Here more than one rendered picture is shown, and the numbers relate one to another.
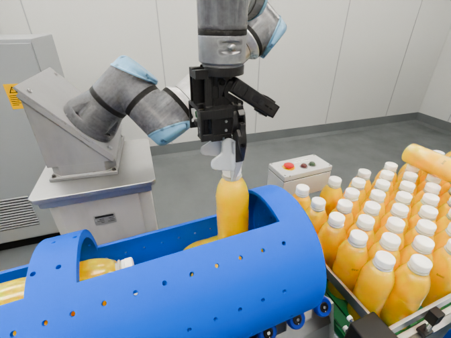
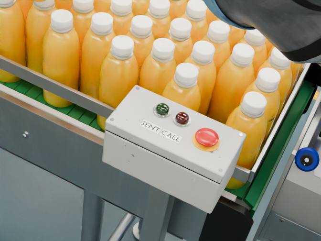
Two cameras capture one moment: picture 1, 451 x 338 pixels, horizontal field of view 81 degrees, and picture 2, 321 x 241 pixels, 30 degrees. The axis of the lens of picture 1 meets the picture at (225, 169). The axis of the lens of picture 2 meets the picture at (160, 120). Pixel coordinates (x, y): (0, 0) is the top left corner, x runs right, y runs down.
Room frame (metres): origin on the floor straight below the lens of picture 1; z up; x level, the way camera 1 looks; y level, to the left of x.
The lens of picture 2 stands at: (1.31, 0.14, 1.77)
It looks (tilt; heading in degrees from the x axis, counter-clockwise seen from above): 46 degrees down; 221
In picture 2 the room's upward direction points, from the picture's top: 11 degrees clockwise
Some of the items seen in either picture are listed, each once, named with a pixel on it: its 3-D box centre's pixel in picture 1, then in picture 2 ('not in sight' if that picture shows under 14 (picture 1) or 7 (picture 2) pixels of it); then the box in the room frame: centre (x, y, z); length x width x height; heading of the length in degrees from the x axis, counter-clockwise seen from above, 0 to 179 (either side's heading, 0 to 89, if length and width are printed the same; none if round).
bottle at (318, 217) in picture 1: (312, 229); (254, 118); (0.60, -0.26, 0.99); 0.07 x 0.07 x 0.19
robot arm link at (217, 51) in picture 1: (223, 51); not in sight; (0.45, 0.00, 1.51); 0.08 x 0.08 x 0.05
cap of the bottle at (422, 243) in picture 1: (423, 243); not in sight; (0.44, -0.46, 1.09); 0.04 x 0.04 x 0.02
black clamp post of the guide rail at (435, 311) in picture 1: (430, 322); not in sight; (0.35, -0.48, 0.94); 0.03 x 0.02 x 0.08; 112
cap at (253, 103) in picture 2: (302, 190); (254, 103); (0.66, -0.24, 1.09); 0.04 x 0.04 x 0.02
